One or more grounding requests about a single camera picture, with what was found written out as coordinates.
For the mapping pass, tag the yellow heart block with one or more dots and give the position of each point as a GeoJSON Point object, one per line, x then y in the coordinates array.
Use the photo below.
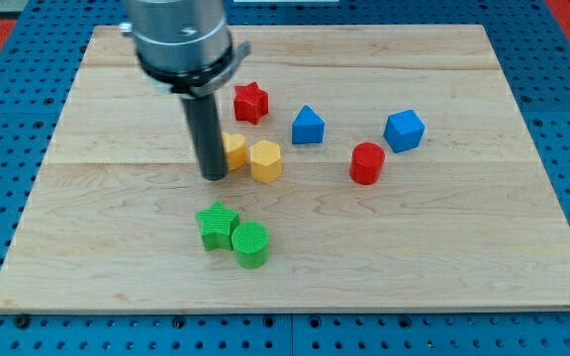
{"type": "Point", "coordinates": [235, 150]}

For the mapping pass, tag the yellow hexagon block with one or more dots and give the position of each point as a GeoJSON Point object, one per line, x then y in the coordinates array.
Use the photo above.
{"type": "Point", "coordinates": [265, 161]}

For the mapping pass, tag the green cylinder block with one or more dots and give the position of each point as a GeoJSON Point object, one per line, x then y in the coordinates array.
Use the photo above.
{"type": "Point", "coordinates": [250, 242]}

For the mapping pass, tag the wooden board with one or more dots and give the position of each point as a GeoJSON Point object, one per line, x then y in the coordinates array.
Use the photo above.
{"type": "Point", "coordinates": [465, 222]}

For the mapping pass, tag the red cylinder block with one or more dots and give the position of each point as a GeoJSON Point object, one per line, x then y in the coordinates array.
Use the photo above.
{"type": "Point", "coordinates": [367, 160]}

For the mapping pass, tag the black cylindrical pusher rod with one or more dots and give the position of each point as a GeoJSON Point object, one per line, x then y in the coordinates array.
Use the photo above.
{"type": "Point", "coordinates": [204, 125]}

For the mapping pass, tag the red star block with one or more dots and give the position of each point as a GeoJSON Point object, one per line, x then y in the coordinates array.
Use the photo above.
{"type": "Point", "coordinates": [251, 103]}

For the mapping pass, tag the blue triangle block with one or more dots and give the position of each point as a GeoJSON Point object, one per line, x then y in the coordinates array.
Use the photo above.
{"type": "Point", "coordinates": [308, 127]}

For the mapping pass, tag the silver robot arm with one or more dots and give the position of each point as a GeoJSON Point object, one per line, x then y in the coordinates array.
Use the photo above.
{"type": "Point", "coordinates": [186, 47]}

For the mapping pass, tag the blue cube block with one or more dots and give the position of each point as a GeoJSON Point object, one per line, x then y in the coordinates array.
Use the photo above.
{"type": "Point", "coordinates": [404, 131]}

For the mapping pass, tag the green star block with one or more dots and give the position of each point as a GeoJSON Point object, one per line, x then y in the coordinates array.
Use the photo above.
{"type": "Point", "coordinates": [216, 226]}

